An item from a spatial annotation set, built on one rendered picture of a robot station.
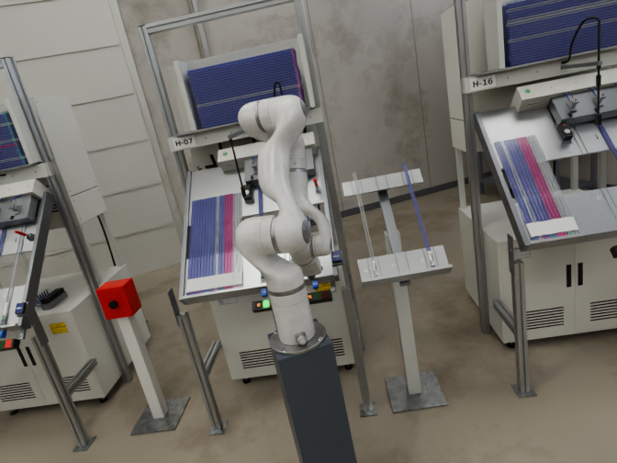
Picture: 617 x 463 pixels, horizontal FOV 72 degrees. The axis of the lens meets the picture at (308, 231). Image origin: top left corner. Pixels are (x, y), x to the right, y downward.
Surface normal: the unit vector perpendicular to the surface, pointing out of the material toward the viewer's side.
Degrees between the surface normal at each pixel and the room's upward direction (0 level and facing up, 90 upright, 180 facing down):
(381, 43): 90
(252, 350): 90
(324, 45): 90
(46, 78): 90
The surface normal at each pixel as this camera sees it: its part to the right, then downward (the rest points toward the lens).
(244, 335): -0.05, 0.31
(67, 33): 0.28, 0.24
